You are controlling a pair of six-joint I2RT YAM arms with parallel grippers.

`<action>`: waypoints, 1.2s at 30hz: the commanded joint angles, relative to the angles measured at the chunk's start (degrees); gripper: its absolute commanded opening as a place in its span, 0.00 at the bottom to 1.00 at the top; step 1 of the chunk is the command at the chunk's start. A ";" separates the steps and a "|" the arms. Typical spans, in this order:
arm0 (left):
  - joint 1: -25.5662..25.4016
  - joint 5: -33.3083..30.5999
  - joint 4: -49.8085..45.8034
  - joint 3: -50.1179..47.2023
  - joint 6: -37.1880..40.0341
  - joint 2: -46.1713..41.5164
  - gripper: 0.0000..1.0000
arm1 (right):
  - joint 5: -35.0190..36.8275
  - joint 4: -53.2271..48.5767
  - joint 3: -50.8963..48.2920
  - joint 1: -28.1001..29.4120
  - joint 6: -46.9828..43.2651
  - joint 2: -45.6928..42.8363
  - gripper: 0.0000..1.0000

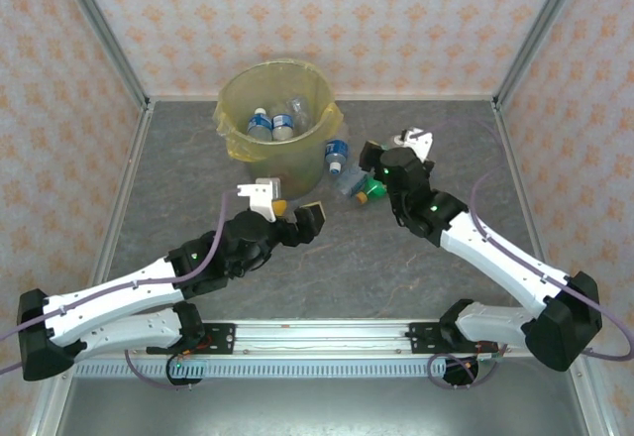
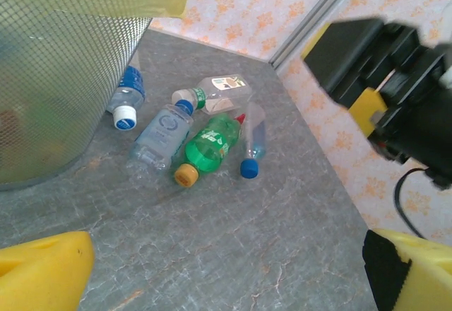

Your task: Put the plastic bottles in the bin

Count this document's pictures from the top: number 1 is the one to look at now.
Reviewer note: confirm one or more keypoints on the green soda bottle orange cap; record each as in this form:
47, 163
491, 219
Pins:
374, 189

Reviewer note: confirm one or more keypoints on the aluminium table side rail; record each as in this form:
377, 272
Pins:
119, 203
534, 228

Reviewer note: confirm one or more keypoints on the short blue label water bottle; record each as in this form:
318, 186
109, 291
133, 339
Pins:
336, 151

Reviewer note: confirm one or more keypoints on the blue label bottle white cap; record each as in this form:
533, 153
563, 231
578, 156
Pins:
260, 126

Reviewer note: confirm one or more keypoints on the clear slim bottle white cap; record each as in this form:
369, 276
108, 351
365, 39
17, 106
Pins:
299, 109

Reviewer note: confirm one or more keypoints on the crushed clear bottle blue cap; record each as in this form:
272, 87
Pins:
352, 183

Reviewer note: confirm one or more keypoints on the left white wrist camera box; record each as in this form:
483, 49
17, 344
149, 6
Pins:
260, 198

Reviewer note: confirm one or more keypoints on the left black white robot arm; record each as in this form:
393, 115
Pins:
109, 292

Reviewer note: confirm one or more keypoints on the grey metal sheet panel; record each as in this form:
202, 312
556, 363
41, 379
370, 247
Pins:
317, 406

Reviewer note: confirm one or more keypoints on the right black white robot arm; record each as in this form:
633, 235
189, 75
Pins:
500, 257

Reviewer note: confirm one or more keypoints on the yellow trash bin with liner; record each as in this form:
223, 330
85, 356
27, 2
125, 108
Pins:
238, 151

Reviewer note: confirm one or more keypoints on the aluminium table end rail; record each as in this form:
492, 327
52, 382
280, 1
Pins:
421, 97

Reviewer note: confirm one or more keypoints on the aluminium frame post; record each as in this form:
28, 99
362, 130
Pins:
539, 30
104, 32

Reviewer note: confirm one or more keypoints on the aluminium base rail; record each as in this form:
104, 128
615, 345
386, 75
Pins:
322, 342

